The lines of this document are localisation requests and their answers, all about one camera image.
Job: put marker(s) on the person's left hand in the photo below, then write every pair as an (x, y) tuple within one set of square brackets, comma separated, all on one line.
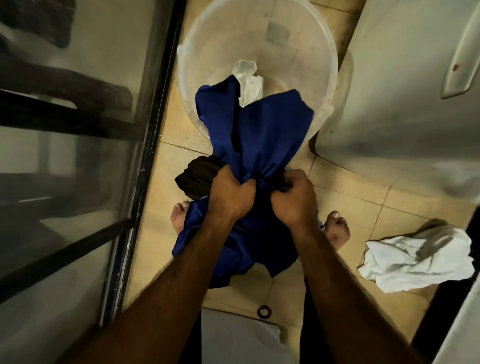
[(228, 198)]

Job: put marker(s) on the person's right hand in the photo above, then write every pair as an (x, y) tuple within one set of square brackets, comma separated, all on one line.
[(296, 204)]

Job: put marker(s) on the black eyelet curtain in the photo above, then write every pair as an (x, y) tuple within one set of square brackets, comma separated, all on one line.
[(195, 176)]

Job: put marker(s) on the blue eyelet curtain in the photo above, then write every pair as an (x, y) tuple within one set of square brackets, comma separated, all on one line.
[(262, 131)]

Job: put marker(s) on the white towel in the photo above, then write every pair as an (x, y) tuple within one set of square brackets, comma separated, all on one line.
[(249, 84)]

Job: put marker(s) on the large white clothes cloth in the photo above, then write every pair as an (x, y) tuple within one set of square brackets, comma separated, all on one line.
[(405, 262)]

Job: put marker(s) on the white washing machine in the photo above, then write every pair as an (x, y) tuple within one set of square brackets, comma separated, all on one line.
[(393, 112)]

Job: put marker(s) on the translucent white plastic bucket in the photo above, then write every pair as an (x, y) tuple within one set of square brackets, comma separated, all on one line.
[(225, 37)]

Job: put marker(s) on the person's left forearm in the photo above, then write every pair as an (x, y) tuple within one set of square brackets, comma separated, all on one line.
[(157, 300)]

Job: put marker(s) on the person's right forearm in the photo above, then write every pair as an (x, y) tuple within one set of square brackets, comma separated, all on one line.
[(348, 307)]

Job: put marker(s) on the person's left foot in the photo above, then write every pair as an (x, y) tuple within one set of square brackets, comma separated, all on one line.
[(179, 217)]

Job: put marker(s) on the dark wooden furniture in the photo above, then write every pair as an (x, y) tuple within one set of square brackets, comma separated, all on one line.
[(56, 97)]

